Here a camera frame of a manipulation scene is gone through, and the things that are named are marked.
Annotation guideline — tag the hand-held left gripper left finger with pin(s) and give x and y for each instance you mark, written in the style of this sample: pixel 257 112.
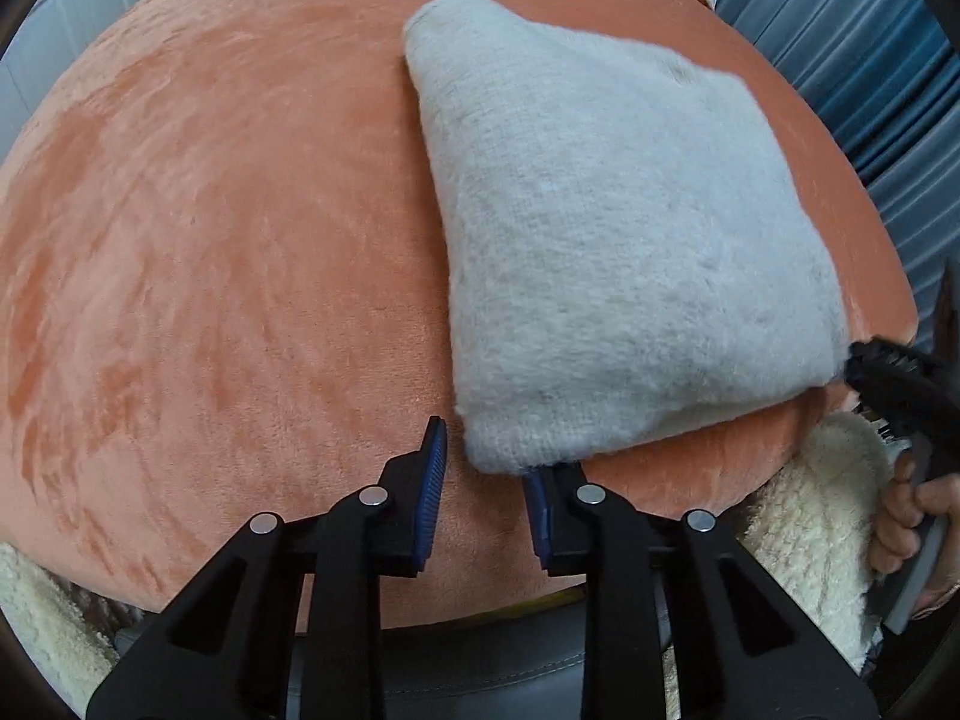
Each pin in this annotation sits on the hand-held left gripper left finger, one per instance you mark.
pixel 431 495

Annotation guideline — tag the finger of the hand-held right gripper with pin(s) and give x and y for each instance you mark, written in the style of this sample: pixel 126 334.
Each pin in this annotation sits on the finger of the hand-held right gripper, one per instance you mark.
pixel 881 371

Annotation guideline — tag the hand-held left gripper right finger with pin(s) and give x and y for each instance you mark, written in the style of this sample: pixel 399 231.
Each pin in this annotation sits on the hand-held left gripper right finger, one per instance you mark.
pixel 537 521

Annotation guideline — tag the grey sweater with black hearts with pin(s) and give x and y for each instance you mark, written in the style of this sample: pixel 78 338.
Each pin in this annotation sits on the grey sweater with black hearts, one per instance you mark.
pixel 600 240

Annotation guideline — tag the person's right hand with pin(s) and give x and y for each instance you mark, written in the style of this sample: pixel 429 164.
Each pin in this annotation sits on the person's right hand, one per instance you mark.
pixel 900 525

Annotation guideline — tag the blue curtain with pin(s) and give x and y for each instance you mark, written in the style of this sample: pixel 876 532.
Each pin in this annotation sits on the blue curtain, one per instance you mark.
pixel 862 90

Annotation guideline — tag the orange plush blanket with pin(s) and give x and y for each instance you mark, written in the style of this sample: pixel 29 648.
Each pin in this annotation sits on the orange plush blanket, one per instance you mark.
pixel 225 240

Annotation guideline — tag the white wardrobe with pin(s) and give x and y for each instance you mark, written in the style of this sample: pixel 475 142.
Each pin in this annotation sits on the white wardrobe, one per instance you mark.
pixel 67 22

